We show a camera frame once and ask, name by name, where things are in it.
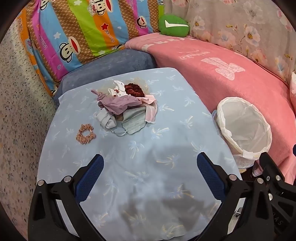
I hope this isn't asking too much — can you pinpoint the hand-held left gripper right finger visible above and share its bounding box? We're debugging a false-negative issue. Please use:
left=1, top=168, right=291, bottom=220
left=197, top=152, right=271, bottom=241

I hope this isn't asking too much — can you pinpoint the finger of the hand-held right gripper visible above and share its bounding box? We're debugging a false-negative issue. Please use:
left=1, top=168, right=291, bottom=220
left=255, top=152, right=296, bottom=197

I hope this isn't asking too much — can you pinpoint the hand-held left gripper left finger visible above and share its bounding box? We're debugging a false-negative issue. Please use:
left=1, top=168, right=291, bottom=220
left=28, top=154, right=105, bottom=241

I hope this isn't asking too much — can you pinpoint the white lined waste bin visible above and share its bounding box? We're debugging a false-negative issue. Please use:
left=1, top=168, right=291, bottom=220
left=214, top=97, right=273, bottom=168

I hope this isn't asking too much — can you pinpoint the grey cloth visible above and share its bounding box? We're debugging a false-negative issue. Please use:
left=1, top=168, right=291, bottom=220
left=96, top=109, right=123, bottom=130

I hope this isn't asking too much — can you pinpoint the grey-green face mask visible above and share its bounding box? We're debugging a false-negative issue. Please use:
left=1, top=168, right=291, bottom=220
left=111, top=105, right=149, bottom=138

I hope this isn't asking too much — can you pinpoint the mauve cloth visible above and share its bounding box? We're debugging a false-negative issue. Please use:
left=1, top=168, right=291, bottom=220
left=91, top=89, right=144, bottom=115

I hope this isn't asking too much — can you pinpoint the pink striped cloth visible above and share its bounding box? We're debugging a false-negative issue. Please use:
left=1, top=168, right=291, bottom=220
left=139, top=94, right=158, bottom=124

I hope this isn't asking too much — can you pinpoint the white cloth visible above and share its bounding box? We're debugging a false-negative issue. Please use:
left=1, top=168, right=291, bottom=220
left=107, top=80, right=126, bottom=98

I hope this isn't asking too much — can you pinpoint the dark red velvet scrunchie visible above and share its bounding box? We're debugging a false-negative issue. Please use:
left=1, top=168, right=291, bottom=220
left=124, top=83, right=145, bottom=97

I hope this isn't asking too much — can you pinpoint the pink patterned scrunchie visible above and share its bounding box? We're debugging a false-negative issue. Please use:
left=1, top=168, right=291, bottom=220
left=76, top=124, right=96, bottom=145

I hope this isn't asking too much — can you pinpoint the pink blanket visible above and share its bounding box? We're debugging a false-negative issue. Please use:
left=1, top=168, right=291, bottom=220
left=125, top=32, right=296, bottom=183

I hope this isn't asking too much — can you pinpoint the blue-grey cushion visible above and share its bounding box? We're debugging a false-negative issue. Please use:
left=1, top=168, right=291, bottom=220
left=53, top=49, right=160, bottom=109

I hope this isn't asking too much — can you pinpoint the floral quilt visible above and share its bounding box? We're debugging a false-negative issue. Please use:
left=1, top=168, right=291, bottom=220
left=163, top=0, right=296, bottom=85

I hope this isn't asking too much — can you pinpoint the striped monkey print pillow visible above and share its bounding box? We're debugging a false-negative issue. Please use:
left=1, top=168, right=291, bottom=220
left=17, top=0, right=166, bottom=96

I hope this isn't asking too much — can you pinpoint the green plush cushion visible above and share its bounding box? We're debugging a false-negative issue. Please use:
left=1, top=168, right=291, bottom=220
left=158, top=14, right=190, bottom=37

